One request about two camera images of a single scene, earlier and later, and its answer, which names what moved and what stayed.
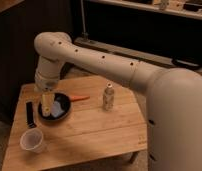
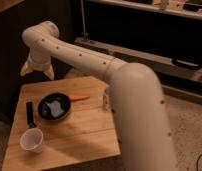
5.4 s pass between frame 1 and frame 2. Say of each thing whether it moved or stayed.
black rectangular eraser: stayed
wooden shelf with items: stayed
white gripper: moved
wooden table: stayed
